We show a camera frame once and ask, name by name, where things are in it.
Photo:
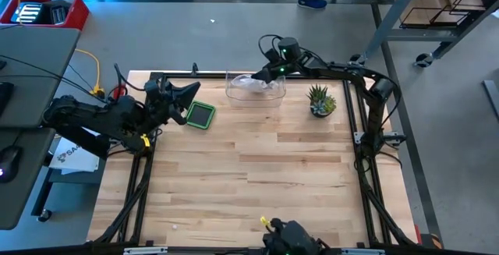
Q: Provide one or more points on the large grey desk panel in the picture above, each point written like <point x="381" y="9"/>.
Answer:
<point x="35" y="52"/>

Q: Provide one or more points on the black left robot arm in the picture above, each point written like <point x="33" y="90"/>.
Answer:
<point x="97" y="118"/>

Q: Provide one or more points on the black base beam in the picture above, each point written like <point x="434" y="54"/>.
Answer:
<point x="195" y="252"/>

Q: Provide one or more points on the black robot part, yellow tag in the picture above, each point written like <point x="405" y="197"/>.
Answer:
<point x="292" y="239"/>

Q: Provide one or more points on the white paper sheets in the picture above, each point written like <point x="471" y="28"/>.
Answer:
<point x="78" y="161"/>

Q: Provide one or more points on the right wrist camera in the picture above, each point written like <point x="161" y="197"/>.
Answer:
<point x="272" y="56"/>

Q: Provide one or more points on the succulent in black pot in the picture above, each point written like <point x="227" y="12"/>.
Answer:
<point x="320" y="105"/>

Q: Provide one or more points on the small grey desk panel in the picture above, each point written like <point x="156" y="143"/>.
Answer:
<point x="37" y="192"/>

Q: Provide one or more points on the black caster wheel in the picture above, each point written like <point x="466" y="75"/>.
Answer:
<point x="423" y="59"/>
<point x="356" y="58"/>

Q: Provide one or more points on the red plastic crate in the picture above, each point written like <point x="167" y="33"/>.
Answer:
<point x="80" y="17"/>

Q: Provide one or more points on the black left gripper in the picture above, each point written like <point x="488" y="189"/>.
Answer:
<point x="163" y="99"/>

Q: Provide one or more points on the grey metal-frame table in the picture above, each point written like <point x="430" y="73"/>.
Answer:
<point x="391" y="15"/>

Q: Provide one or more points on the black device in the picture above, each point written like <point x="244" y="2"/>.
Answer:
<point x="54" y="11"/>

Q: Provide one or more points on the clear plastic bag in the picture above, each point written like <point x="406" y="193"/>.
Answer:
<point x="273" y="87"/>

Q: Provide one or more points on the black computer mouse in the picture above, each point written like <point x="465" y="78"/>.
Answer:
<point x="9" y="161"/>

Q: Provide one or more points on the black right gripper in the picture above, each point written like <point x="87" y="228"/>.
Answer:
<point x="278" y="71"/>

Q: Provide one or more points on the red tag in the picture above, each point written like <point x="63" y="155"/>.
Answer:
<point x="121" y="90"/>

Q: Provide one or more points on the clear plastic container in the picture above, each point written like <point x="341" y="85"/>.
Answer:
<point x="253" y="101"/>

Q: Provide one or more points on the black frame clamp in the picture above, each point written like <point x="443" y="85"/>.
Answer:
<point x="194" y="68"/>

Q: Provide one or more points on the silver bracket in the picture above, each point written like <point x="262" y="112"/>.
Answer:
<point x="144" y="250"/>
<point x="362" y="251"/>

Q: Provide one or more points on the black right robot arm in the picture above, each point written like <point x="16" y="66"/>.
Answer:
<point x="343" y="69"/>

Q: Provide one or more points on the dark desk base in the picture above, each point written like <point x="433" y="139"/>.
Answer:
<point x="70" y="178"/>

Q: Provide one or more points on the silver ribbed device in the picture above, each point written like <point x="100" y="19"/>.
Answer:
<point x="27" y="13"/>

